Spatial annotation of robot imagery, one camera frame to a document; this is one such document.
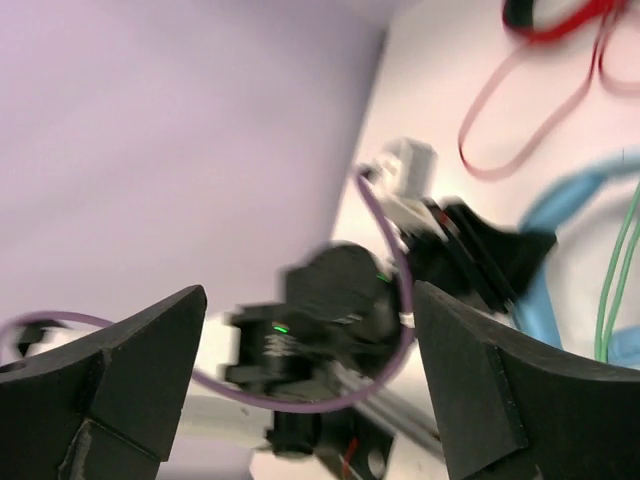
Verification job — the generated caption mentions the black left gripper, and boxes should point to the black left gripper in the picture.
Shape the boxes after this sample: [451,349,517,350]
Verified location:
[401,199,556,313]

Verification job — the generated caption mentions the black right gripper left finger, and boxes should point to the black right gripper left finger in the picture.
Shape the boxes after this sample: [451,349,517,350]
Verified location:
[1,285,207,480]

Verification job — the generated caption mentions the red black headphones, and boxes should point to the red black headphones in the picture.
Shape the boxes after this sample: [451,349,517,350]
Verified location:
[502,0,628,43]

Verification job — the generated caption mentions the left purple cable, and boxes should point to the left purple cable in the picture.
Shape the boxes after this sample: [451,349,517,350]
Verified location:
[0,169,419,414]

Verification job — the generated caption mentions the aluminium front rail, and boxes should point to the aluminium front rail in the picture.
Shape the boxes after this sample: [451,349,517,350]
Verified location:
[356,388,443,456]

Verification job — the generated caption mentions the green headphone cable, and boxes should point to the green headphone cable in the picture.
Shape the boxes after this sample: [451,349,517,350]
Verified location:
[595,182,640,364]

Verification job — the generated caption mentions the light blue headphones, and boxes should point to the light blue headphones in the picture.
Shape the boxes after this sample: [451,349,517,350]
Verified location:
[512,149,639,368]

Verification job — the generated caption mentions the red headphone cable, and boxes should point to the red headphone cable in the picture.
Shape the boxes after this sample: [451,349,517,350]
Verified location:
[457,0,640,181]

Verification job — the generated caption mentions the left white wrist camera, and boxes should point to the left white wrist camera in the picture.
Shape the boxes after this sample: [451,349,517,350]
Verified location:
[364,137,443,236]

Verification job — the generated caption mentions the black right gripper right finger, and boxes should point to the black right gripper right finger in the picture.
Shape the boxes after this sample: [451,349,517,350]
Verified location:
[413,282,639,479]

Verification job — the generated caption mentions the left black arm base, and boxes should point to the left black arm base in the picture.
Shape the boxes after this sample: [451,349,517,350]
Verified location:
[265,407,395,480]

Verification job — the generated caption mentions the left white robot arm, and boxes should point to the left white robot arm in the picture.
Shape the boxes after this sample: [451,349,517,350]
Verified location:
[1,202,556,461]

